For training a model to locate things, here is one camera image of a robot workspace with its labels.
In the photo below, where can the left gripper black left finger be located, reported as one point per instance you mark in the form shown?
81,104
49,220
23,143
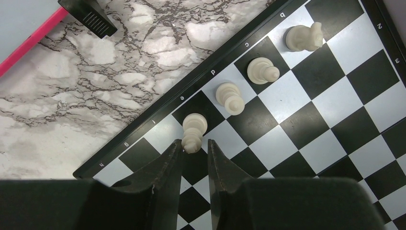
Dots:
151,194

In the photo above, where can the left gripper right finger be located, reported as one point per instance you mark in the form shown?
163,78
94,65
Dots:
228,209

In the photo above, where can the white king chess piece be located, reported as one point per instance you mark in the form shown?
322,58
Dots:
194,126

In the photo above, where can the white knight chess piece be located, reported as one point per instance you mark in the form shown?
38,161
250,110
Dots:
300,37

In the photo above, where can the black white chessboard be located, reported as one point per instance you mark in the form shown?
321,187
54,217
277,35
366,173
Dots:
339,111

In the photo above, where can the black whiteboard stand clip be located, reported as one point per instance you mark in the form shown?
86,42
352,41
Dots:
91,15

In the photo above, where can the pink framed whiteboard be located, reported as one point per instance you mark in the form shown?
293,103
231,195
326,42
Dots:
23,23

